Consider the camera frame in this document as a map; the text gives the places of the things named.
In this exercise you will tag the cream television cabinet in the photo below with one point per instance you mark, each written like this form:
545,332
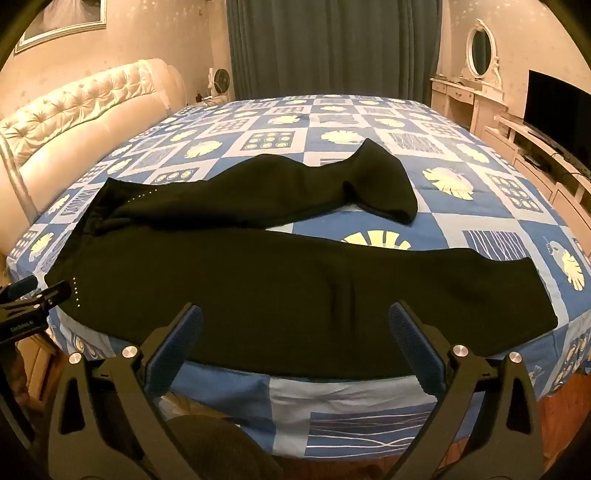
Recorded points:
545,184

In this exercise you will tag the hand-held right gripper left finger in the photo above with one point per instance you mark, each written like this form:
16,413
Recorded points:
178,341

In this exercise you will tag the small white fan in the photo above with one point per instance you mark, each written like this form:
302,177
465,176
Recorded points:
219,83

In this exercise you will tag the person's left leg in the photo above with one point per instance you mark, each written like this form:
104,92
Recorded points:
221,447

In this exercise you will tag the cream tufted headboard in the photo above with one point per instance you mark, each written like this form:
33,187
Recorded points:
69,120

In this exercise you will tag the silver framed wall picture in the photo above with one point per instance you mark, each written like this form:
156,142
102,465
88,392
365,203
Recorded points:
60,27

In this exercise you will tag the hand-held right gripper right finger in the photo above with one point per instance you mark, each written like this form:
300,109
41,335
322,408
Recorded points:
411,350

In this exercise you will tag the black pants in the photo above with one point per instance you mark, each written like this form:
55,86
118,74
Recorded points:
277,286

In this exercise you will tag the black flat television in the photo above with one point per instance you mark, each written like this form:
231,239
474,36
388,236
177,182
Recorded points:
558,115

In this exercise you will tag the cream vanity table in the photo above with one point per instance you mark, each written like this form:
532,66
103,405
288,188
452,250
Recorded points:
455,104

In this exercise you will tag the white oval vanity mirror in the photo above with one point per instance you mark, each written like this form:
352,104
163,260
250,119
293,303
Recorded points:
480,50

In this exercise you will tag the blue patterned bedsheet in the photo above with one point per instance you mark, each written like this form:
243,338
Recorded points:
369,138

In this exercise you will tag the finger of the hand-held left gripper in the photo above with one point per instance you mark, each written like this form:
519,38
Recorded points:
21,286
55,294

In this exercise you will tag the dark teal curtain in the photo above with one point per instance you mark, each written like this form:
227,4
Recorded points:
323,46

